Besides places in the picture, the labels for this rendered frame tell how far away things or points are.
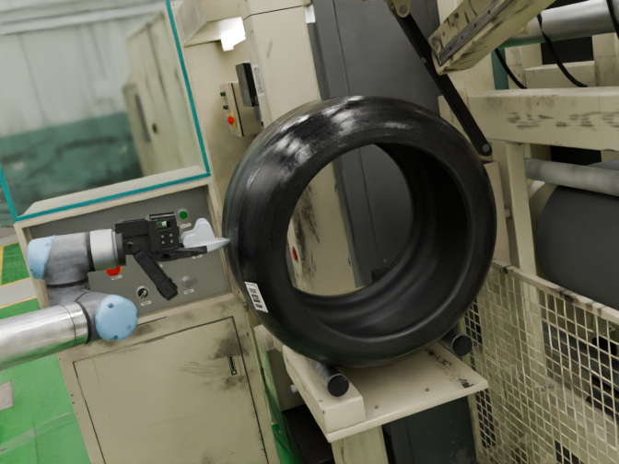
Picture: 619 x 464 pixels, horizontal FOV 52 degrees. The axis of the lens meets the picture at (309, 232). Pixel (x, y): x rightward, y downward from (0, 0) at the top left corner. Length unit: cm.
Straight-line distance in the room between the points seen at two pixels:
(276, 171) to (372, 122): 20
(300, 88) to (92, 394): 108
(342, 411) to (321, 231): 48
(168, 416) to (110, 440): 18
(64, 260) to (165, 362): 82
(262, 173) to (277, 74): 41
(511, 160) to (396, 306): 49
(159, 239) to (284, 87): 51
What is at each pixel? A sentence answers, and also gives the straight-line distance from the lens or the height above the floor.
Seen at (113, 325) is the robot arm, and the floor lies 117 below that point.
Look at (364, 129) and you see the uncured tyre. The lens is 117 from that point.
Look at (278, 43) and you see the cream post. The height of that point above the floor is 158.
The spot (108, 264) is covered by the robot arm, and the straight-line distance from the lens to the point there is 122.
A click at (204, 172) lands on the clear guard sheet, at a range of 186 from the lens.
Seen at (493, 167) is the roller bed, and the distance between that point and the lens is 167.
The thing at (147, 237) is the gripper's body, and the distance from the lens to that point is 122.
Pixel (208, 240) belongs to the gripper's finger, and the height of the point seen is 124.
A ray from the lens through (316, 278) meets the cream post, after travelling 160.
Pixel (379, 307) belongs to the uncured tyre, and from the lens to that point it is 154.
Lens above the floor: 152
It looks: 15 degrees down
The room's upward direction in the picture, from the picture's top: 11 degrees counter-clockwise
